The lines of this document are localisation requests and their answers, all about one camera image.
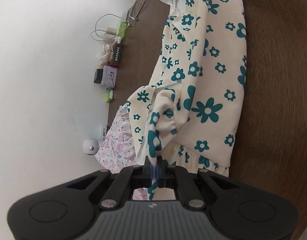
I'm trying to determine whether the cream teal floral garment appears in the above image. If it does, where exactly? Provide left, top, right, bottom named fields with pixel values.
left=126, top=0, right=248, bottom=202

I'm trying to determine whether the pink floral garment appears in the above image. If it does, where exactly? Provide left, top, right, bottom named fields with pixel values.
left=95, top=104, right=150, bottom=202

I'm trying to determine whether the green white small box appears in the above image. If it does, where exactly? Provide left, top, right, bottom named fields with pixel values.
left=105, top=89, right=113, bottom=103

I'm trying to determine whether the small black box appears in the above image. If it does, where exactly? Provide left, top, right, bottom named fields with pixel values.
left=94, top=68, right=104, bottom=84

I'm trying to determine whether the crumpled white tissue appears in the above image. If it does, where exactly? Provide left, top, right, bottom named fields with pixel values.
left=97, top=44, right=113, bottom=65

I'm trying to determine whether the black red box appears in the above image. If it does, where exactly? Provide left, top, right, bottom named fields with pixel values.
left=111, top=44, right=123, bottom=67

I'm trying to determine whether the left white charger adapter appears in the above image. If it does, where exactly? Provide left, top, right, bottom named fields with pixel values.
left=106, top=27, right=118, bottom=36

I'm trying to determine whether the white charging cable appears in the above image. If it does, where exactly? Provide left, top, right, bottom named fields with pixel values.
left=90, top=13, right=139, bottom=42

